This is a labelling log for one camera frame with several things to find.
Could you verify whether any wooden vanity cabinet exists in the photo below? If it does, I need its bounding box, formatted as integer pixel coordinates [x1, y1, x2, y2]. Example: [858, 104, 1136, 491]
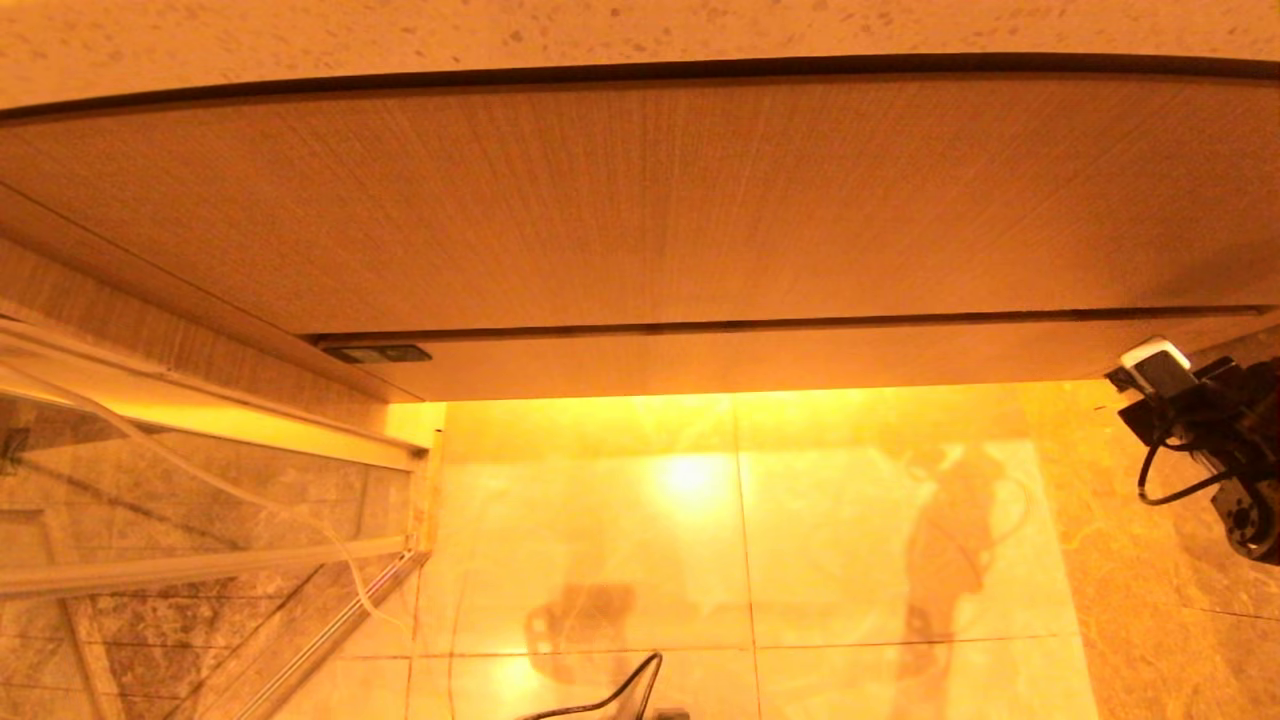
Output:
[0, 62, 1280, 403]

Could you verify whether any thin white cable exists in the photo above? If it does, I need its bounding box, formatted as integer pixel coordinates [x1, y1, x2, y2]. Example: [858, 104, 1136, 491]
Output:
[0, 355, 413, 636]

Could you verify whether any wooden drawer with cutout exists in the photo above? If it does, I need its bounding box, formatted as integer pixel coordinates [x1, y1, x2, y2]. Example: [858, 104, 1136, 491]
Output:
[312, 305, 1280, 404]

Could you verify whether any smooth black camera cable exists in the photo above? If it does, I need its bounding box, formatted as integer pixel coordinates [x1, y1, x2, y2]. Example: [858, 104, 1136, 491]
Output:
[1137, 430, 1256, 507]

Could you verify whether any small black sensor switch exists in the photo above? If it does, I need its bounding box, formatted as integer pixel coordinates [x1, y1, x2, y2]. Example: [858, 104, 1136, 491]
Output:
[322, 344, 434, 365]

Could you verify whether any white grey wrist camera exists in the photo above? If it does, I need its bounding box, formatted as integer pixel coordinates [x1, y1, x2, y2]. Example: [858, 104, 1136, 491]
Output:
[1118, 337, 1198, 398]

